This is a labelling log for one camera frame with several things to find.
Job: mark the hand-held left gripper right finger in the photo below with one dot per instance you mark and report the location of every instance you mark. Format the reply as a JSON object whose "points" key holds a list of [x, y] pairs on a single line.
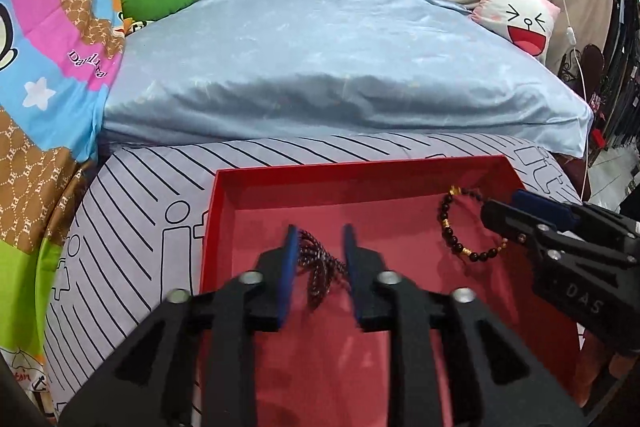
{"points": [[353, 277]]}

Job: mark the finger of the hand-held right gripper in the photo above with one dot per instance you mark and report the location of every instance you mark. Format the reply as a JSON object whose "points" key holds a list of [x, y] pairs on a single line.
{"points": [[505, 222], [545, 207]]}

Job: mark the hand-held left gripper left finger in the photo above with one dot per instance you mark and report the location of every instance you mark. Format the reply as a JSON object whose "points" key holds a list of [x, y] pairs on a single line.
{"points": [[288, 277]]}

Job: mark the red cardboard box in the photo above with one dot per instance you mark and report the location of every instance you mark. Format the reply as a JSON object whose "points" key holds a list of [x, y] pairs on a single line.
{"points": [[400, 217]]}

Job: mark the small red object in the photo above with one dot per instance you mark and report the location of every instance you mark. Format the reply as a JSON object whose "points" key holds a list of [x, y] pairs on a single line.
{"points": [[598, 138]]}

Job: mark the dark wood metal chair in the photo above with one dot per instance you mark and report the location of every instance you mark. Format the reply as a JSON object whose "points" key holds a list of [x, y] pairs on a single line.
{"points": [[592, 62]]}

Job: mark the rack of hanging clothes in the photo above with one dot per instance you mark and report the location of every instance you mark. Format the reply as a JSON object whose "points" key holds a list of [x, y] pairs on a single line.
{"points": [[622, 57]]}

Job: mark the grey striped bed sheet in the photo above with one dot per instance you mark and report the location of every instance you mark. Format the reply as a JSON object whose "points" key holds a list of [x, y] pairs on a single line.
{"points": [[130, 207]]}

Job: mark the pink rabbit face cushion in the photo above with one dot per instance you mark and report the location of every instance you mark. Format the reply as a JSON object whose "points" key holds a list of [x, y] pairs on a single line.
{"points": [[520, 22]]}

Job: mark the light blue satin pillow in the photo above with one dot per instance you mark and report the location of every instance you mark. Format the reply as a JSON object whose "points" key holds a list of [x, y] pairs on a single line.
{"points": [[325, 57]]}

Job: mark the colourful cartoon printed blanket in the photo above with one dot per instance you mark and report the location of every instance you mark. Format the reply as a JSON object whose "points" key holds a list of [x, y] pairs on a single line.
{"points": [[50, 57]]}

